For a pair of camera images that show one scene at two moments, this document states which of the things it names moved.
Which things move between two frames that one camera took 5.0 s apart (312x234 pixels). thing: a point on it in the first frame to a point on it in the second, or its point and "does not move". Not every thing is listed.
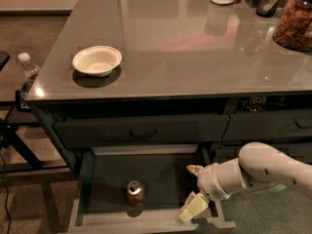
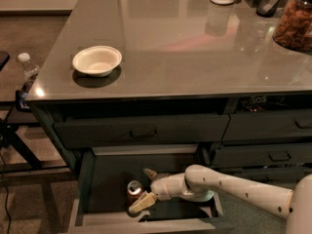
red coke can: x=135 y=193 does not move
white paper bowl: x=97 y=60 does not move
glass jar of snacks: x=293 y=25 does not move
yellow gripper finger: x=195 y=204 to x=141 y=203
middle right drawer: x=226 y=151 does not move
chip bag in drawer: x=254 y=103 does not move
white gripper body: x=209 y=180 to x=161 y=186
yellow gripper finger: x=195 y=169 to x=153 y=175
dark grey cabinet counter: x=169 y=67 does not move
